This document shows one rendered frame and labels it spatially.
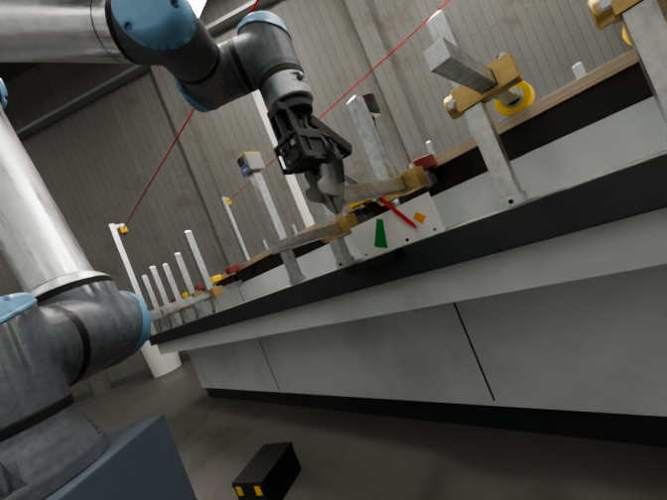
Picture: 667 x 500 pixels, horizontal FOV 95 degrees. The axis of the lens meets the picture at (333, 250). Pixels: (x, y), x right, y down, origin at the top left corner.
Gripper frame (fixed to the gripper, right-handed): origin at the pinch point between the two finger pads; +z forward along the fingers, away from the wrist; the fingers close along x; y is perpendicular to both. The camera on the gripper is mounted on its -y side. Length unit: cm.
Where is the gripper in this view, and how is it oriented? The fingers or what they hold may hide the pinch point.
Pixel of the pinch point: (338, 206)
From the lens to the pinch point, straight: 58.2
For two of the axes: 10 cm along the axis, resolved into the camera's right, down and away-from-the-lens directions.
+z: 3.6, 9.3, -0.4
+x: 6.7, -2.9, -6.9
